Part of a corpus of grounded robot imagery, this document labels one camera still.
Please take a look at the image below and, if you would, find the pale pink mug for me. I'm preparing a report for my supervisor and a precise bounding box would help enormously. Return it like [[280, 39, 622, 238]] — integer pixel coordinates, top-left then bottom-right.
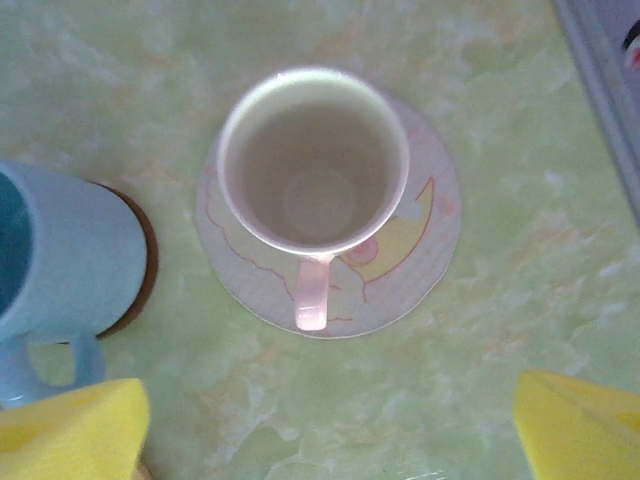
[[217, 67, 411, 332]]

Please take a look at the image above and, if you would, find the pale round moon coaster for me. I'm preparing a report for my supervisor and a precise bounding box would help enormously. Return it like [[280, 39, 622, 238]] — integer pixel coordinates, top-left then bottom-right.
[[195, 94, 462, 340]]

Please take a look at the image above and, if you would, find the aluminium frame rail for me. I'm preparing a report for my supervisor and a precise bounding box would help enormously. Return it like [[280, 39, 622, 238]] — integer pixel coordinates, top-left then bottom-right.
[[552, 0, 640, 226]]

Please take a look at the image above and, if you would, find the light blue mug blue inside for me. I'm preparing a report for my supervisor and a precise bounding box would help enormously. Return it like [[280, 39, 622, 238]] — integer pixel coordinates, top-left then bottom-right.
[[0, 159, 149, 409]]

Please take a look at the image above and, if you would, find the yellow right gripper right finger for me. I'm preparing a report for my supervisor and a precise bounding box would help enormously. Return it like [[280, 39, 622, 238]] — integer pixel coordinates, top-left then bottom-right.
[[513, 369, 640, 480]]

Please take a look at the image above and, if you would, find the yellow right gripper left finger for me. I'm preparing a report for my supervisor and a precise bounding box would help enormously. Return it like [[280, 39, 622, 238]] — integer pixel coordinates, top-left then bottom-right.
[[0, 377, 151, 480]]

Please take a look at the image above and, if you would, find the brown round coaster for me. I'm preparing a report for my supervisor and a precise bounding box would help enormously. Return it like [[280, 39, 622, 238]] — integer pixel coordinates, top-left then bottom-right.
[[94, 182, 160, 341]]

